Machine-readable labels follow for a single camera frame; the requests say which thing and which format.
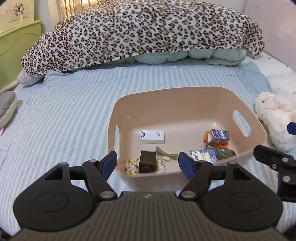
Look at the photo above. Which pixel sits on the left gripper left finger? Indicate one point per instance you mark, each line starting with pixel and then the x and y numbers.
pixel 97 174

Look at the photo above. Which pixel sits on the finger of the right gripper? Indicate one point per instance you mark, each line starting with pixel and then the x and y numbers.
pixel 291 128
pixel 273 158

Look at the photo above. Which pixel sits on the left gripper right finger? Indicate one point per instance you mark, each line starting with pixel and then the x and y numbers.
pixel 198 175

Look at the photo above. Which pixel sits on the blue white tissue packet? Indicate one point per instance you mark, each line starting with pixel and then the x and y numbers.
pixel 203 155

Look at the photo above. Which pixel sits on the orange sock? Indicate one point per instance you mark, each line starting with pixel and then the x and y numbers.
pixel 210 140

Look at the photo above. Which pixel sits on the floral yellow white scrunchie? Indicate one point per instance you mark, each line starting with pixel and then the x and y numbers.
pixel 132 166

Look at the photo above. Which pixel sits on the brown hair clip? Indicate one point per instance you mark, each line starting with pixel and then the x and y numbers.
pixel 166 155

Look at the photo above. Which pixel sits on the dark blue small box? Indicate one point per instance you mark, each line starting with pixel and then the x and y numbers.
pixel 220 134

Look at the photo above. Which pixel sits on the black small box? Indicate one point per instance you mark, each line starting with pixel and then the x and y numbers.
pixel 147 162

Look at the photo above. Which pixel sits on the white small box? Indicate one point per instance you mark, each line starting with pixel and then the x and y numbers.
pixel 152 137

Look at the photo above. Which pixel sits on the green dried herb packet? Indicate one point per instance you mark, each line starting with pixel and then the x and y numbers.
pixel 223 153

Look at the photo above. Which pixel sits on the white plush toy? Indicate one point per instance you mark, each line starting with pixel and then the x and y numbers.
pixel 276 112

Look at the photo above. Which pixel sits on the teal cloth piece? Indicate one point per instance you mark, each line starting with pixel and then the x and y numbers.
pixel 252 78

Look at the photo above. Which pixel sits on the beige plastic storage basket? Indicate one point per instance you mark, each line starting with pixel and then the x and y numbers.
pixel 184 115

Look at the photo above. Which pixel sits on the light green quilted comforter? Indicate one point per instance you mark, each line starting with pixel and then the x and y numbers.
pixel 228 57

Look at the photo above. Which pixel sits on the lavender headboard panel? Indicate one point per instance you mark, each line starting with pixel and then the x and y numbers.
pixel 277 20

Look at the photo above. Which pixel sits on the grey beige slipper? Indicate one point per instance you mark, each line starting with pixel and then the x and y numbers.
pixel 9 104

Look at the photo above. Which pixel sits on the pink pillow corner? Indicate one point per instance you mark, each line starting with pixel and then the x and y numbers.
pixel 25 79

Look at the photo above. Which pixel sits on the leopard print blanket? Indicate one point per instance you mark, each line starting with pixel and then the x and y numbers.
pixel 114 30

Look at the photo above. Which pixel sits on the beige window curtain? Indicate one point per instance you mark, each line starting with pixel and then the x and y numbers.
pixel 60 10

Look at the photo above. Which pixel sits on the beige canvas bag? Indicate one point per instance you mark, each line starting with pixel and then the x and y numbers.
pixel 16 12

